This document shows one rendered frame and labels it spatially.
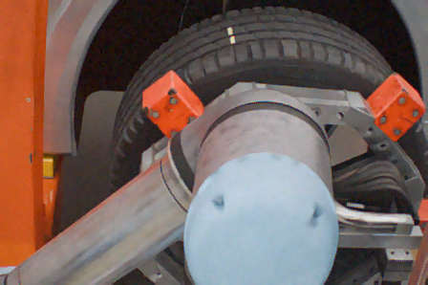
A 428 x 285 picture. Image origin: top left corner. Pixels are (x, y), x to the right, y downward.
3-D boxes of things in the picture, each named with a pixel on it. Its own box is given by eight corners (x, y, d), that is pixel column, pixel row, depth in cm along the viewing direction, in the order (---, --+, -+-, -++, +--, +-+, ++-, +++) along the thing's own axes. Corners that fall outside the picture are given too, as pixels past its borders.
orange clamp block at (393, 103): (385, 123, 164) (417, 92, 161) (395, 144, 157) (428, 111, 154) (361, 102, 161) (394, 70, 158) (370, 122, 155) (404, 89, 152)
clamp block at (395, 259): (397, 251, 154) (404, 228, 151) (408, 281, 146) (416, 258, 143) (372, 251, 153) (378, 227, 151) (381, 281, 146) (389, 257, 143)
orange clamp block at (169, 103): (203, 102, 160) (172, 68, 156) (205, 123, 153) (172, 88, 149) (174, 124, 161) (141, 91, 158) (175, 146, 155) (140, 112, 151)
